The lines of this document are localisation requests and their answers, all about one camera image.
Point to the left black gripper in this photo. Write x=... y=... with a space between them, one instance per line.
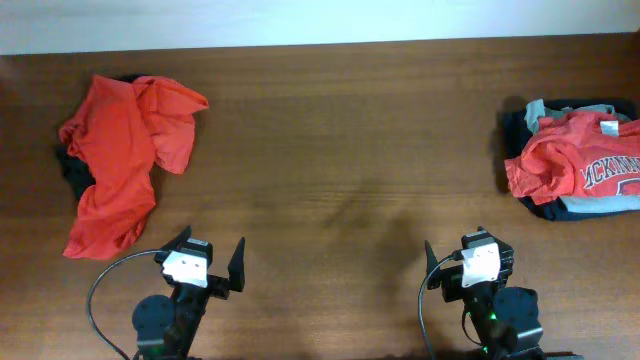
x=219 y=285

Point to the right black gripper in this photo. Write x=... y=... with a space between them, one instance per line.
x=451 y=282

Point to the plain orange t-shirt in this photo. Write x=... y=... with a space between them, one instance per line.
x=109 y=222

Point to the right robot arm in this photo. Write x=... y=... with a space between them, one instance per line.
x=505 y=319

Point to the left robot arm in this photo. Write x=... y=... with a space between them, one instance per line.
x=166 y=326

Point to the black knit garment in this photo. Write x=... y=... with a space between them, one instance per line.
x=77 y=175

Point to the red McKinney printed t-shirt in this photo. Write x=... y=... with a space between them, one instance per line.
x=582 y=154

